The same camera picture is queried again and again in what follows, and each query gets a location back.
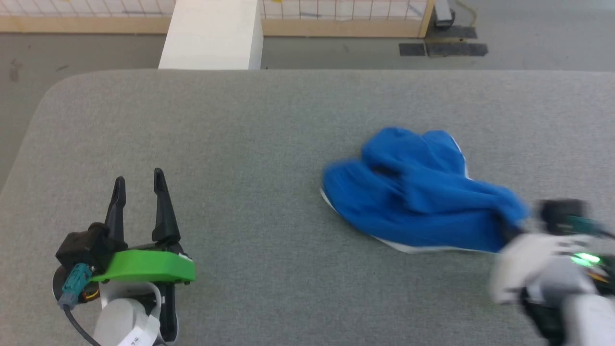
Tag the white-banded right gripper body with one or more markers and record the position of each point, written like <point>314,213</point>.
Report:
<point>533,264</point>

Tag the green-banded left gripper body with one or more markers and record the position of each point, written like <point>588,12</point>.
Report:
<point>144,269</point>

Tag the white rectangular box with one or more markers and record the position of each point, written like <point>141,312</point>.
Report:
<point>211,33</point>

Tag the grey metal stand leg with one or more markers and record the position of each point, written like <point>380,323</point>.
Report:
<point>444,14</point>

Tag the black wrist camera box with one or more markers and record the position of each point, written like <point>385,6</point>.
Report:
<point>89,245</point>
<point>562,216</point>

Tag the long black tape strip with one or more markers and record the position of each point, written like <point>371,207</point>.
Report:
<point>456,49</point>

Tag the small black tape patch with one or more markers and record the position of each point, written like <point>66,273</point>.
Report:
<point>412,49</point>

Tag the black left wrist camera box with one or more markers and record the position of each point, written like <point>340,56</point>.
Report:
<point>89,245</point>

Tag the blue garment with white trim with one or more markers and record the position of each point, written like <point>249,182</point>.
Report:
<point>418,197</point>

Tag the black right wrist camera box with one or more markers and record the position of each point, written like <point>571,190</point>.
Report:
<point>562,216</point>

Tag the lemon-print grid partition wooden frame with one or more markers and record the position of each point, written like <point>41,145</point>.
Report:
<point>336,21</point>

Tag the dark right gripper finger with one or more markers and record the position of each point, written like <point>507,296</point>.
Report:
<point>513,232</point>

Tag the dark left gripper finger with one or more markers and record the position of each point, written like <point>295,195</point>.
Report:
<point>165,216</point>
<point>116,211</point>

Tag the black floor mat patch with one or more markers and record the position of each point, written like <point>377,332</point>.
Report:
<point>456,32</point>

